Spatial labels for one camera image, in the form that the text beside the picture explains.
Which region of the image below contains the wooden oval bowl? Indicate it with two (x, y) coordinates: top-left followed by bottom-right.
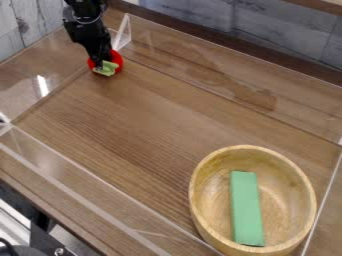
(188, 145), (316, 256)

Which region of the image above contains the clear acrylic tray enclosure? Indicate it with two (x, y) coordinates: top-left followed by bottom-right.
(0, 12), (342, 256)

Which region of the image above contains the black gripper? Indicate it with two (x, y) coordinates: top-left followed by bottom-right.
(62, 15), (111, 68)

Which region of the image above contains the green rectangular block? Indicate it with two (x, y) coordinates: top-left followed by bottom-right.
(229, 170), (266, 247)

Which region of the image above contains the red felt fruit green leaf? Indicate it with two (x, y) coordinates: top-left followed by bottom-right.
(86, 50), (123, 77)

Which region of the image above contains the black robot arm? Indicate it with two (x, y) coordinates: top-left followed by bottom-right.
(62, 0), (112, 71)

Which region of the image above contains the black clamp with cable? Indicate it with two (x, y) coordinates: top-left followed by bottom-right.
(0, 222), (73, 256)

